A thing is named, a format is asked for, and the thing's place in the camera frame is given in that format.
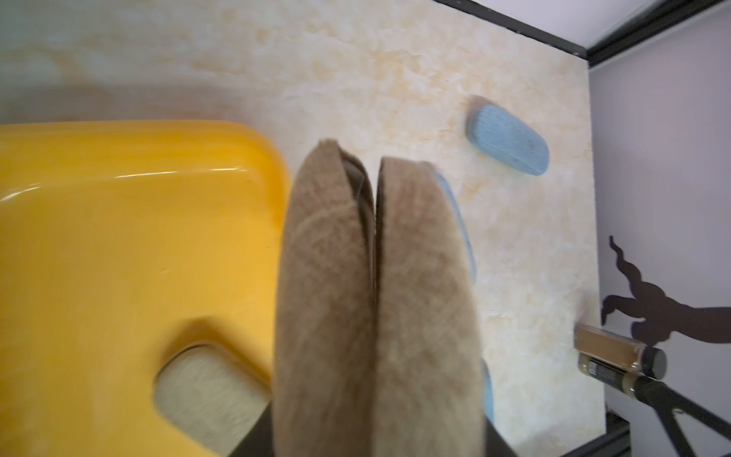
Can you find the tan glasses case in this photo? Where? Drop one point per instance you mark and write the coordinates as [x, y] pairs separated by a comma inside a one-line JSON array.
[[377, 344]]

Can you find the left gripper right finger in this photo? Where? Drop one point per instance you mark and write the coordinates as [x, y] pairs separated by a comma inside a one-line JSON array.
[[495, 446]]

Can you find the dark spice jar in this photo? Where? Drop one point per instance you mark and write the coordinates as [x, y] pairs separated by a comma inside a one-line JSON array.
[[632, 384]]

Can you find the beige glasses case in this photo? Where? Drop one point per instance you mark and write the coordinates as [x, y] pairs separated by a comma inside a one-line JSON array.
[[210, 396]]

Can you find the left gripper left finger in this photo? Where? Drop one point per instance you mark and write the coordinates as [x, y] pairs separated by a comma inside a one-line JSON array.
[[259, 440]]

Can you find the brown spice jar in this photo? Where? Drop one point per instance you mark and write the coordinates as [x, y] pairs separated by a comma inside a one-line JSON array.
[[621, 352]]

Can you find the yellow plastic storage tray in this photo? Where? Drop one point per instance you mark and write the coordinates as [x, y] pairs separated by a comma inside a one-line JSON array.
[[121, 243]]

